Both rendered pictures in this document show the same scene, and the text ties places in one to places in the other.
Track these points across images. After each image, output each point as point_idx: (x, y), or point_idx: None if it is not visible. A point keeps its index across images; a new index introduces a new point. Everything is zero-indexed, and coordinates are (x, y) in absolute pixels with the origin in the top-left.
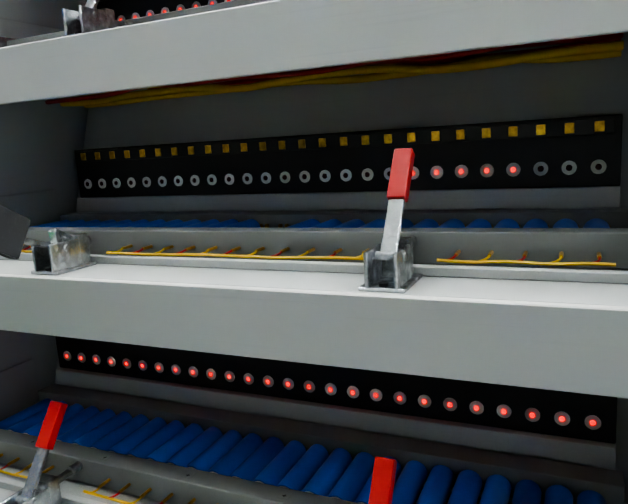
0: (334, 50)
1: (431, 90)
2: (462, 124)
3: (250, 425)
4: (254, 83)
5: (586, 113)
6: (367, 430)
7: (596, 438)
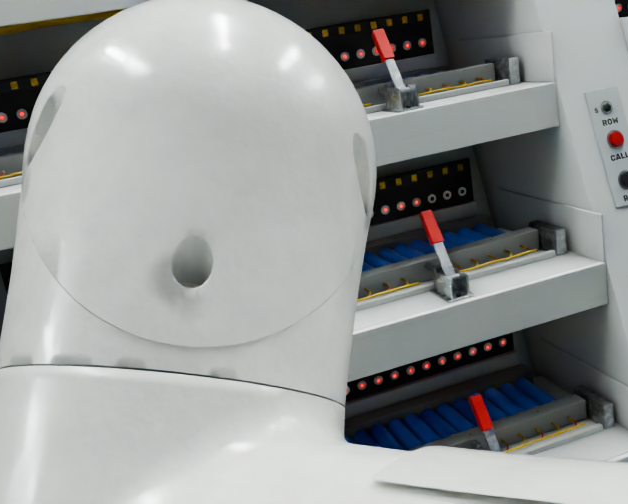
0: (379, 156)
1: None
2: (381, 178)
3: None
4: None
5: (433, 156)
6: (378, 407)
7: (505, 350)
